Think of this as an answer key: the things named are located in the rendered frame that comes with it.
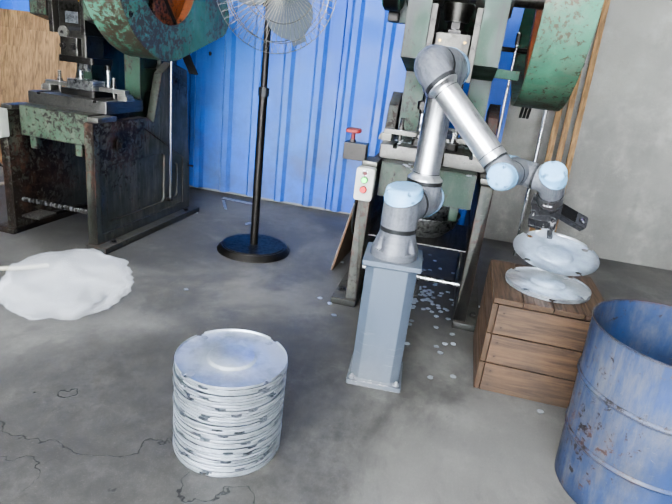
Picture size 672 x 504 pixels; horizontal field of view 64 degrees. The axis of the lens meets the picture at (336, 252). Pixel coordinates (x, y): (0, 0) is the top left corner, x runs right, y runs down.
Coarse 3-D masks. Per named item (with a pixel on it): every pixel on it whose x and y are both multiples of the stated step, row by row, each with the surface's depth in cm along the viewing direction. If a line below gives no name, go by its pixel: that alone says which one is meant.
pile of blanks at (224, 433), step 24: (192, 384) 129; (264, 384) 133; (192, 408) 131; (216, 408) 130; (240, 408) 130; (264, 408) 134; (192, 432) 134; (216, 432) 132; (240, 432) 135; (264, 432) 137; (192, 456) 136; (216, 456) 134; (240, 456) 136; (264, 456) 140
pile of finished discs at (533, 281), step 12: (516, 276) 194; (528, 276) 196; (540, 276) 195; (552, 276) 199; (564, 276) 200; (516, 288) 185; (528, 288) 185; (540, 288) 186; (552, 288) 185; (564, 288) 187; (576, 288) 190; (588, 288) 190; (564, 300) 177; (576, 300) 178; (588, 300) 183
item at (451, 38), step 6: (444, 30) 224; (450, 30) 220; (456, 30) 220; (438, 36) 218; (444, 36) 218; (450, 36) 217; (456, 36) 217; (462, 36) 216; (468, 36) 216; (438, 42) 219; (444, 42) 218; (450, 42) 218; (456, 42) 217; (462, 42) 217; (468, 42) 216; (462, 48) 218; (468, 48) 217; (468, 54) 218; (462, 84) 222
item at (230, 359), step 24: (192, 336) 147; (216, 336) 150; (240, 336) 152; (264, 336) 153; (192, 360) 138; (216, 360) 138; (240, 360) 139; (264, 360) 141; (216, 384) 129; (240, 384) 130
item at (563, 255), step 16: (528, 240) 187; (544, 240) 182; (560, 240) 178; (576, 240) 175; (528, 256) 197; (544, 256) 193; (560, 256) 188; (576, 256) 182; (592, 256) 178; (560, 272) 197; (592, 272) 187
